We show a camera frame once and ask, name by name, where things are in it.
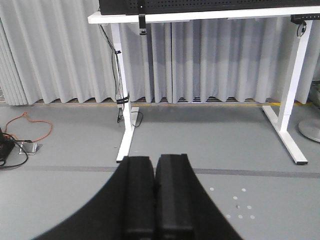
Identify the black desk height controller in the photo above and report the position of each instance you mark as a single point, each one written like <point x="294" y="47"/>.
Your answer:
<point x="301" y="21"/>

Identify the metal floor socket box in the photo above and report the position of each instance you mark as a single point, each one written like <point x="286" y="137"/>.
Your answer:
<point x="31" y="148"/>

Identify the grey pleated curtain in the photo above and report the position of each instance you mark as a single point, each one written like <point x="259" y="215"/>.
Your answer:
<point x="49" y="51"/>

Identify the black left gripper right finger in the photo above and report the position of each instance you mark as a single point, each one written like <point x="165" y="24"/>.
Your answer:
<point x="184" y="210"/>

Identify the black perforated pegboard panel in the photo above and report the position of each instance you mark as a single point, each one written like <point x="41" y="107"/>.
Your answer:
<point x="135" y="7"/>

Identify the white standing desk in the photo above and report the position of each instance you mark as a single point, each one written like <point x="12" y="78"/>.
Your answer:
<point x="279" y="121"/>

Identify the black clamp under desk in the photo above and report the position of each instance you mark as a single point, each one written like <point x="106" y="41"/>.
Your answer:
<point x="141" y="18"/>

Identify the round grey stand base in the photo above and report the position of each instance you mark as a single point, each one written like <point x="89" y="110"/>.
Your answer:
<point x="310" y="128"/>

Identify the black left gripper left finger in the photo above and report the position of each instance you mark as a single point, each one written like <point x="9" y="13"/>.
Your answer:
<point x="123" y="209"/>

